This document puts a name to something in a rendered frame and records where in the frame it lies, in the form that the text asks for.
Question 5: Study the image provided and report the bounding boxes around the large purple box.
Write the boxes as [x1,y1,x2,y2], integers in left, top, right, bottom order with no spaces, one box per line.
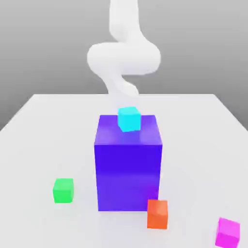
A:
[93,114,163,212]

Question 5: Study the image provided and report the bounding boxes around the small cyan cube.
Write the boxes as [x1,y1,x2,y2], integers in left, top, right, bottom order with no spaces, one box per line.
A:
[117,106,141,133]

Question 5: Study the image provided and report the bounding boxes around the small green cube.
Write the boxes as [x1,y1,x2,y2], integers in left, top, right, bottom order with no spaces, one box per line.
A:
[52,178,75,204]

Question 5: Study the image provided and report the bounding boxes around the small orange cube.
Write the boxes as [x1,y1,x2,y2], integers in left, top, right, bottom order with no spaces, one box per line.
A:
[146,199,169,230]

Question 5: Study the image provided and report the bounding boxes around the small magenta cube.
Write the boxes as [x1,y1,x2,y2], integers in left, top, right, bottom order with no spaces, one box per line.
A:
[215,217,241,248]

